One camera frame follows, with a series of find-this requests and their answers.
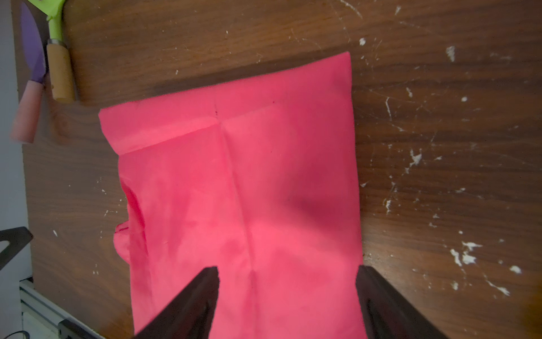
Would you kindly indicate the aluminium front rail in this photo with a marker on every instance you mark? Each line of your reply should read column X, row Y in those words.
column 44, row 319

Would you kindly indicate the purple toy shovel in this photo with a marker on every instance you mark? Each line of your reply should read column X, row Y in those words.
column 27, row 116

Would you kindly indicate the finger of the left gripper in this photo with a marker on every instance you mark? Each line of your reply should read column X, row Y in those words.
column 17, row 238

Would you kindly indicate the green toy rake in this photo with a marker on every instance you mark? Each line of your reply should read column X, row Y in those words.
column 58, row 56

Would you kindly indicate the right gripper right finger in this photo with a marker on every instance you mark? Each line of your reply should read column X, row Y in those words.
column 386, row 313

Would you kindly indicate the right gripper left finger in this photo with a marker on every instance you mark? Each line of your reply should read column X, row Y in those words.
column 190, row 314

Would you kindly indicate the pink raincoat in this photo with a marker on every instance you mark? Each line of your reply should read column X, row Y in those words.
column 258, row 178

